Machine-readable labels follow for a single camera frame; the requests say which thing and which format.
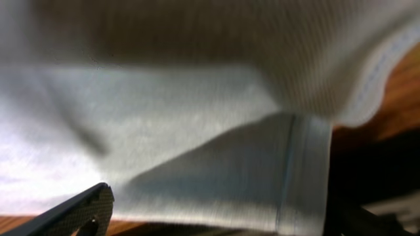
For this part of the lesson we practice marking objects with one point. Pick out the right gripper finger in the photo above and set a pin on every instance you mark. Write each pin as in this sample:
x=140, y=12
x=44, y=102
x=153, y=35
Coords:
x=87, y=213

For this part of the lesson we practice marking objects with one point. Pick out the light blue printed t-shirt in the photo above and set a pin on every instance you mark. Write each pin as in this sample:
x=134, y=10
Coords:
x=212, y=112

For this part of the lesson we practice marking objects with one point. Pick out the black t-shirt at right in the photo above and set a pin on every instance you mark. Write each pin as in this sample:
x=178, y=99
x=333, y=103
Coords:
x=369, y=174

